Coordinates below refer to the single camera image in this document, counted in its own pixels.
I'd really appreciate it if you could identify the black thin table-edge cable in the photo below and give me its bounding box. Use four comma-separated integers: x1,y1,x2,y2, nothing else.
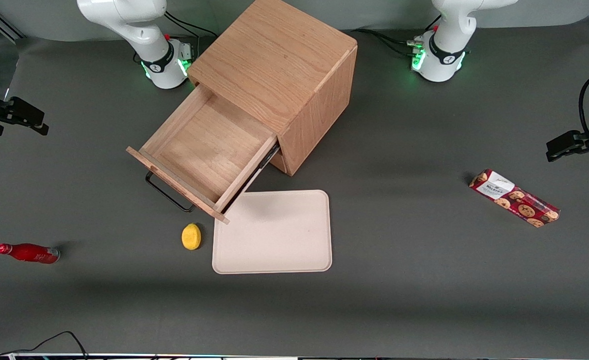
0,331,89,359

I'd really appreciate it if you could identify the black right arm base cable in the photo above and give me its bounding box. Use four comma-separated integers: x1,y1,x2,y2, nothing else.
164,10,219,40

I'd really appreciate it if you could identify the black left arm base cable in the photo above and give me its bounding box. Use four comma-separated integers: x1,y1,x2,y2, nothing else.
350,15,443,57

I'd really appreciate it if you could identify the yellow lemon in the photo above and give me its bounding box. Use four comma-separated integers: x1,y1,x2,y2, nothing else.
181,223,202,251

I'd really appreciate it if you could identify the black arm base cable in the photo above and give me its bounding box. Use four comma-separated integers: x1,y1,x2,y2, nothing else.
350,15,443,57
164,10,219,40

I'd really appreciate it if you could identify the aluminium frame rail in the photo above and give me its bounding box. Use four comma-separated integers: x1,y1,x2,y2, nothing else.
0,3,26,42

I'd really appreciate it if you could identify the red bottle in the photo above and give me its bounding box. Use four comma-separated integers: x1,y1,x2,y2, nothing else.
0,243,61,265

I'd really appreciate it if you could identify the beige rectangular tray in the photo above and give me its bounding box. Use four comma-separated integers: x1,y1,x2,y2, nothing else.
212,189,333,275

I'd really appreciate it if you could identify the oak wooden drawer cabinet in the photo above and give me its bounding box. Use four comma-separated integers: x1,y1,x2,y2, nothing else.
187,0,359,177

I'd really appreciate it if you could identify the red cookie box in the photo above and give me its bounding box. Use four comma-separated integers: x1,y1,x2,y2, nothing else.
469,169,561,229

